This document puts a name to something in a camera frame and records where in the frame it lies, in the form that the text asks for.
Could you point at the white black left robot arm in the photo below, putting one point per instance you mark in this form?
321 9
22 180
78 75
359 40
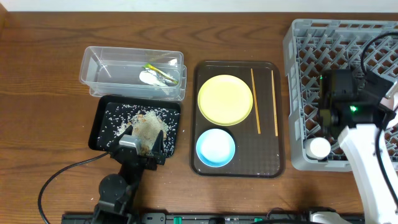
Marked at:
117 191

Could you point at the black food waste tray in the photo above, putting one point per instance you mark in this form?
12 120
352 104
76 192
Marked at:
124 100

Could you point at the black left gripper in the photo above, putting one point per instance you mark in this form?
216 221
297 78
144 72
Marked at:
137 157

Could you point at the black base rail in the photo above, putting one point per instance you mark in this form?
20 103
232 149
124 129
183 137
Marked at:
161 218

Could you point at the white crumpled paper waste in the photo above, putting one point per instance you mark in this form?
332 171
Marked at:
152 78

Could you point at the white cup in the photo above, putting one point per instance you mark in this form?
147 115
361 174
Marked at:
317 148

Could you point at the rice food leftovers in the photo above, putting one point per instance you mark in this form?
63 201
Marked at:
146 123

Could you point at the grey dishwasher rack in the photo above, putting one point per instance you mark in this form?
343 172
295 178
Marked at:
312 46

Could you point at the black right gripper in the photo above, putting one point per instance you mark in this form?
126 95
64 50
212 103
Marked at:
325 116

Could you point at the green snack wrapper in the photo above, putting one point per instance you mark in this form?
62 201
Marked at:
170 80

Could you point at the brown serving tray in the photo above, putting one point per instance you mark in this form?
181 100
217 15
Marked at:
256 155

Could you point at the left wooden chopstick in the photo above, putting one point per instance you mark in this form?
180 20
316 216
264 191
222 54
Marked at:
255 102

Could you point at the blue bowl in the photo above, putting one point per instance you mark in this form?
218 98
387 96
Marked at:
215 148

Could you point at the yellow round plate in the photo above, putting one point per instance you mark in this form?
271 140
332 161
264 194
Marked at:
225 100

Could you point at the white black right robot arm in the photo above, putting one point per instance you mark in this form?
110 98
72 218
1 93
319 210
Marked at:
357 119

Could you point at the clear plastic waste bin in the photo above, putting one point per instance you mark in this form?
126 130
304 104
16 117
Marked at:
115 71

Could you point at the pink bowl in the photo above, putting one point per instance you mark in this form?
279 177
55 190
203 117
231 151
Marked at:
391 103

